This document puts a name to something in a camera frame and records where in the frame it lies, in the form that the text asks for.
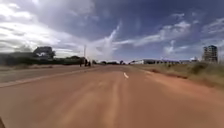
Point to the group of people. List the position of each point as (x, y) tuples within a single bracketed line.
[(86, 62)]

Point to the tall grey building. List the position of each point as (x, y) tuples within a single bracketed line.
[(210, 53)]

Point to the row of low buildings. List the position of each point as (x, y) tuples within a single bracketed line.
[(156, 61)]

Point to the dry grass verge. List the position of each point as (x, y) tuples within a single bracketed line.
[(196, 71)]

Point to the row of dark trees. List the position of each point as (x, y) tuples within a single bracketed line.
[(36, 57)]

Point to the grey paved side strip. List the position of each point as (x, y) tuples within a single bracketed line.
[(30, 73)]

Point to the reddish dusty asphalt road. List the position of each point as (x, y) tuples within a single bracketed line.
[(110, 103)]

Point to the pole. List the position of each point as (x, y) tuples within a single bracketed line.
[(84, 52)]

